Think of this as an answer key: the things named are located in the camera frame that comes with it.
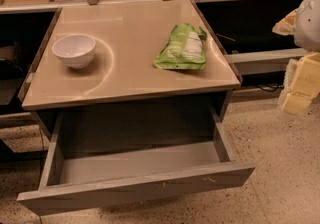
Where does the grey metal rail beam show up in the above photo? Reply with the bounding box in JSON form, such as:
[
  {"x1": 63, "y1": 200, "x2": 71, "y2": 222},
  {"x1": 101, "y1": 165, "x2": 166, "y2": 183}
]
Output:
[{"x1": 225, "y1": 48, "x2": 306, "y2": 75}]

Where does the white ceramic bowl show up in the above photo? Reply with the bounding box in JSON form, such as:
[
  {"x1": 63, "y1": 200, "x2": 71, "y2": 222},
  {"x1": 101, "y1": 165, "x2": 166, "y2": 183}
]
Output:
[{"x1": 52, "y1": 34, "x2": 96, "y2": 69}]

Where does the black floor cable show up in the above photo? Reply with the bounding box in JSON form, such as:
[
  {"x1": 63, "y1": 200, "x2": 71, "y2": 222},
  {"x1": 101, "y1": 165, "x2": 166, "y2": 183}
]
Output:
[{"x1": 254, "y1": 83, "x2": 284, "y2": 93}]

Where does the beige top drawer cabinet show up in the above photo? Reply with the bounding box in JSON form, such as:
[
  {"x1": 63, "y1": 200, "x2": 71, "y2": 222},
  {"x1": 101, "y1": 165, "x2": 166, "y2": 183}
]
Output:
[{"x1": 17, "y1": 0, "x2": 243, "y2": 142}]

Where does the green snack bag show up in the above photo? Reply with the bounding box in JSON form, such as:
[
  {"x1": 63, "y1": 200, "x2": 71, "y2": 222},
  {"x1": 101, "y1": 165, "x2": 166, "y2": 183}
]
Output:
[{"x1": 153, "y1": 23, "x2": 207, "y2": 70}]

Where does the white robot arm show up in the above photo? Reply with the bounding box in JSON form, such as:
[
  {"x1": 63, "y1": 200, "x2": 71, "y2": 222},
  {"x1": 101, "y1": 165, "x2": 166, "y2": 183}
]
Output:
[{"x1": 272, "y1": 0, "x2": 320, "y2": 114}]

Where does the grey top drawer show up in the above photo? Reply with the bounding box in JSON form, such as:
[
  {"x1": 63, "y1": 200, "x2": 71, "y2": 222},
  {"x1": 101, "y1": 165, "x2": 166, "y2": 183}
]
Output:
[{"x1": 18, "y1": 106, "x2": 255, "y2": 216}]

